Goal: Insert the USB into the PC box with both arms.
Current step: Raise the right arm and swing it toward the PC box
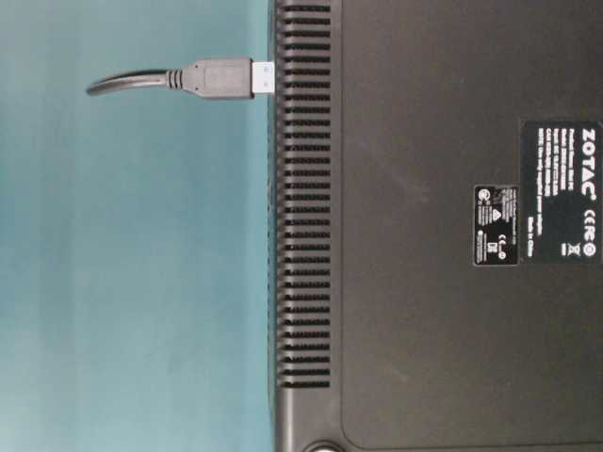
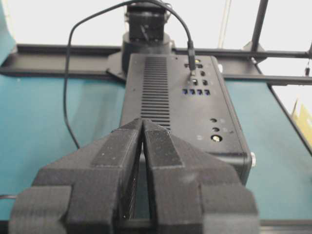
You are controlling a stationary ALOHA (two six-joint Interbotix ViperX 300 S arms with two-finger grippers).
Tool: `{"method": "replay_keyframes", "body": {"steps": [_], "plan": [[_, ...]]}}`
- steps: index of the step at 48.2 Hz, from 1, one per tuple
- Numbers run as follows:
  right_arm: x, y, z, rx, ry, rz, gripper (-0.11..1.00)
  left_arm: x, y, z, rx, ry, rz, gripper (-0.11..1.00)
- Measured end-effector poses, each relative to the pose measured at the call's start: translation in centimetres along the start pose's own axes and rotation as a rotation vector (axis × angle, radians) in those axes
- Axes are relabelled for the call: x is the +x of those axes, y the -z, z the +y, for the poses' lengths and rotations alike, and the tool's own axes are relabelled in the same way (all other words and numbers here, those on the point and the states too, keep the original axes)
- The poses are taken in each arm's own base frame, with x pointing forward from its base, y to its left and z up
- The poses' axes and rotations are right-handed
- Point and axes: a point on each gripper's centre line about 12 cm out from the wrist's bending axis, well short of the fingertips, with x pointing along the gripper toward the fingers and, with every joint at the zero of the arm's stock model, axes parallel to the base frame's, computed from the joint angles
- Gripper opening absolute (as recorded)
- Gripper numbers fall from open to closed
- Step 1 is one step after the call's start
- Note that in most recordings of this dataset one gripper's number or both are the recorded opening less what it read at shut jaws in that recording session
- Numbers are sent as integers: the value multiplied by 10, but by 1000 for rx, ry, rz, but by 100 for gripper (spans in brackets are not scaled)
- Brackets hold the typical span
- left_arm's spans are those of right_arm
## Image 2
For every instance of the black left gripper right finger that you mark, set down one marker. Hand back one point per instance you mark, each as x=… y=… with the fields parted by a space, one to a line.
x=192 y=192

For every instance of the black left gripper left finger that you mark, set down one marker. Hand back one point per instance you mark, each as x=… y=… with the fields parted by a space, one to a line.
x=83 y=192

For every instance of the black mini PC box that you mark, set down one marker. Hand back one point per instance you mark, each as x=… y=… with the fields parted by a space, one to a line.
x=198 y=109

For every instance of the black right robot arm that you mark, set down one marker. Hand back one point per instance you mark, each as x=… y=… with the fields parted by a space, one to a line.
x=145 y=36

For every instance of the yellow cardboard box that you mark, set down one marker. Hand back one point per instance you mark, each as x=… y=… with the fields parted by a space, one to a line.
x=303 y=119

